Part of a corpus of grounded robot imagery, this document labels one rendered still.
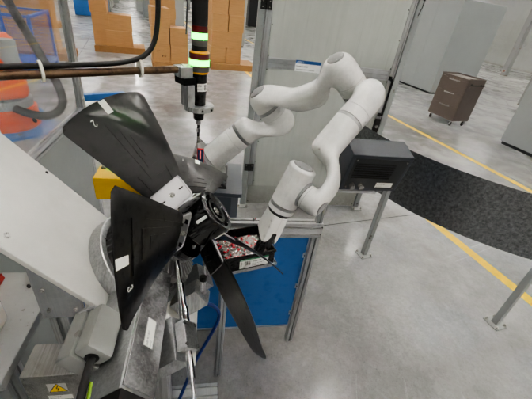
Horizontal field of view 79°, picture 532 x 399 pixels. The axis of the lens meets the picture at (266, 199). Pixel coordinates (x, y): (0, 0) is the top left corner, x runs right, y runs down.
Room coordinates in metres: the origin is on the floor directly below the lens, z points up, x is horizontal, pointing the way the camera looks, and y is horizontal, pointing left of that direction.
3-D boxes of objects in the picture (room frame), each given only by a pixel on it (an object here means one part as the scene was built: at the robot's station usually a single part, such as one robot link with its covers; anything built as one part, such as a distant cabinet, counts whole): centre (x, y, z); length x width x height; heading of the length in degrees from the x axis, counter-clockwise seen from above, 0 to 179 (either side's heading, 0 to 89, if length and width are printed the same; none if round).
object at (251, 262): (0.97, 0.07, 0.85); 0.22 x 0.17 x 0.07; 118
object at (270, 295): (1.12, 0.17, 0.45); 0.82 x 0.02 x 0.66; 103
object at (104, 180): (1.03, 0.55, 1.02); 0.16 x 0.10 x 0.11; 103
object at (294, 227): (1.12, 0.17, 0.82); 0.90 x 0.04 x 0.08; 103
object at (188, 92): (0.74, 0.19, 1.49); 0.09 x 0.07 x 0.10; 138
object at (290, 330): (1.21, -0.25, 0.39); 0.04 x 0.04 x 0.78; 13
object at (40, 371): (0.45, 0.47, 0.73); 0.15 x 0.09 x 0.22; 103
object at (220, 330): (0.94, 0.12, 0.40); 0.03 x 0.03 x 0.80; 28
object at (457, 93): (6.75, -3.42, 0.45); 0.68 x 0.47 x 0.90; 27
